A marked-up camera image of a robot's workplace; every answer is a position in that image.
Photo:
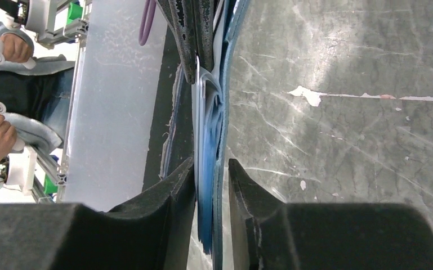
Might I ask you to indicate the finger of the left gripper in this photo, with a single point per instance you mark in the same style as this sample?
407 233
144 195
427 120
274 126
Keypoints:
204 13
180 18

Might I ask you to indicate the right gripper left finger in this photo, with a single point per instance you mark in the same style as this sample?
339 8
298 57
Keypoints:
149 231

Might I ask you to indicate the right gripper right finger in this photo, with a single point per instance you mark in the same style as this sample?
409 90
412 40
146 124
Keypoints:
270 234

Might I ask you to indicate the teal blue card holder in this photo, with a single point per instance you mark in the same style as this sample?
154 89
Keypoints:
210 110

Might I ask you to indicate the operator left hand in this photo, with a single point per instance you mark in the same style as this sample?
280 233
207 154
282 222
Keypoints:
15 49

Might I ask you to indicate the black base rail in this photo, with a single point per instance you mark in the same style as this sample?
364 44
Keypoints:
171 132

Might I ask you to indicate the aluminium frame rail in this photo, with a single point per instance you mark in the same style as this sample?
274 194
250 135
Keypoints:
65 21

